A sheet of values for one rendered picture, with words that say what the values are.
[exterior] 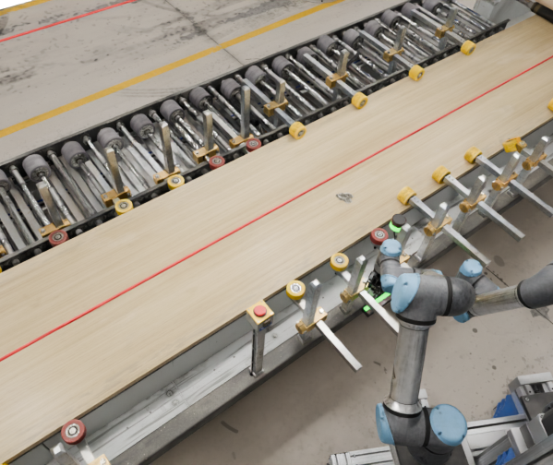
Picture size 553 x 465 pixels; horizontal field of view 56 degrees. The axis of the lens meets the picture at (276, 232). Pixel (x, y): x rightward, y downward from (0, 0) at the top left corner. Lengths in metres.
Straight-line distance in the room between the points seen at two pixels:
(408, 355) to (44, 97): 3.83
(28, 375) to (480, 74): 2.96
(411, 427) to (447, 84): 2.28
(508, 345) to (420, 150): 1.31
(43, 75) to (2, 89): 0.35
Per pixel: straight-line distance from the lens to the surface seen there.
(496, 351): 3.43
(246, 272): 2.28
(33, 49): 5.35
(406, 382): 1.64
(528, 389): 2.20
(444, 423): 1.72
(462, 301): 1.56
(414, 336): 1.58
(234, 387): 2.26
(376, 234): 2.47
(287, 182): 2.61
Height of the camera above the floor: 2.81
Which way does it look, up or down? 53 degrees down
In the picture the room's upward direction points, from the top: 5 degrees clockwise
